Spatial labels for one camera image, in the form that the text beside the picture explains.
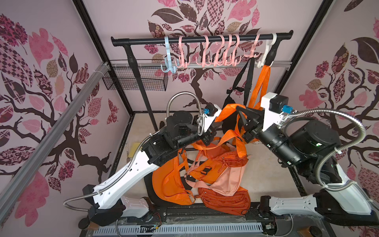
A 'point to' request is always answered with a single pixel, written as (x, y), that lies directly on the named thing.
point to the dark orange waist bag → (236, 204)
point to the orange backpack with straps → (168, 182)
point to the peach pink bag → (228, 182)
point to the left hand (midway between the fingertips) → (218, 123)
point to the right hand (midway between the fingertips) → (242, 102)
